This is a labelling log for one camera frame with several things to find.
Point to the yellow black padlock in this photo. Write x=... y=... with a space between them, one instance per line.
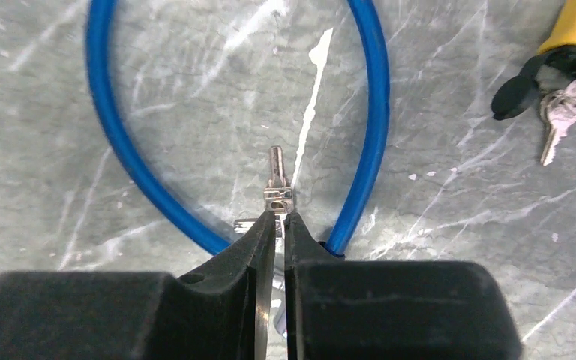
x=557 y=108

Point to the blue cable lock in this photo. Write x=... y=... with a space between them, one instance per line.
x=97 y=38

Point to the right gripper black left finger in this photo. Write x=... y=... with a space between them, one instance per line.
x=219 y=310

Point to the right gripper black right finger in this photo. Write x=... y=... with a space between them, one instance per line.
x=422 y=309

